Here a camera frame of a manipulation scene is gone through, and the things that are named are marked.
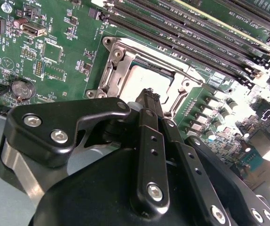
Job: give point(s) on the silver CPU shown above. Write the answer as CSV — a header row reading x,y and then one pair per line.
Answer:
x,y
135,80

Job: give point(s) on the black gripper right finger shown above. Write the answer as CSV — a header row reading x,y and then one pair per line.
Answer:
x,y
184,160

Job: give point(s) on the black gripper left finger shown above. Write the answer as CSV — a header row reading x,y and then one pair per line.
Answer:
x,y
43,122

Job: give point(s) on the metal socket cover frame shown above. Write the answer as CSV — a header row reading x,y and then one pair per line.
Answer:
x,y
121,70

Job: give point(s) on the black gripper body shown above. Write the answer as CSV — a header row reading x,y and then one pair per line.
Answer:
x,y
90,200

